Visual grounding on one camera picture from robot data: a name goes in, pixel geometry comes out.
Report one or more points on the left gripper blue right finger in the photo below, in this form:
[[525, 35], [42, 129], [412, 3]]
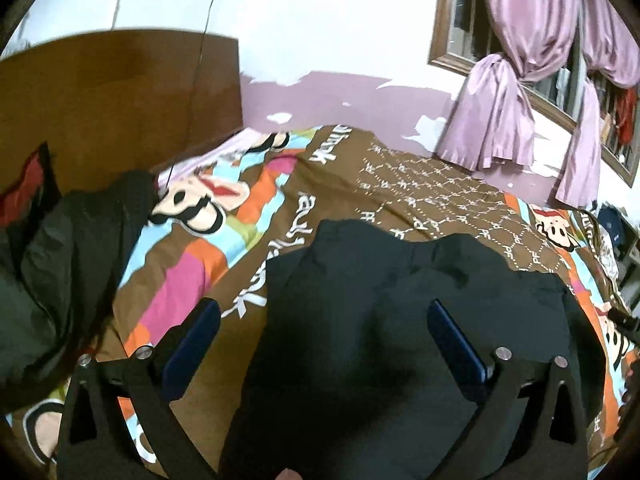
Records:
[[529, 422]]

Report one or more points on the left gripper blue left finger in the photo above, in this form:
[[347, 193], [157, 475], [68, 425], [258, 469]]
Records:
[[94, 440]]

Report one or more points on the black jacket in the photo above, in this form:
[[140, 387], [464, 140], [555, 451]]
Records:
[[347, 381]]

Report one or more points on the dark clothes pile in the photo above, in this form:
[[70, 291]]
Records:
[[62, 259]]

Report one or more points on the colourful cartoon bedspread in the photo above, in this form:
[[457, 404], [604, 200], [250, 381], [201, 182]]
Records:
[[214, 229]]

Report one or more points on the dark blue cap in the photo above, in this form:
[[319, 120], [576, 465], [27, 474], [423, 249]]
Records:
[[610, 218]]

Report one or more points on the wooden headboard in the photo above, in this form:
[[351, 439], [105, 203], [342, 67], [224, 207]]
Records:
[[109, 102]]

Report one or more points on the red hanging tassel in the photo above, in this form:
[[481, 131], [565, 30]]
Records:
[[625, 104]]

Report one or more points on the right pink curtain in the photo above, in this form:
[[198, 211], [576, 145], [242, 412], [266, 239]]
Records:
[[610, 49]]

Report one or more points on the pink curtain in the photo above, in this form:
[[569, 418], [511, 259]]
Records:
[[610, 49], [493, 118]]

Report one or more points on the left pink curtain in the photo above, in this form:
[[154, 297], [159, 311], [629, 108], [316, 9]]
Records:
[[493, 118]]

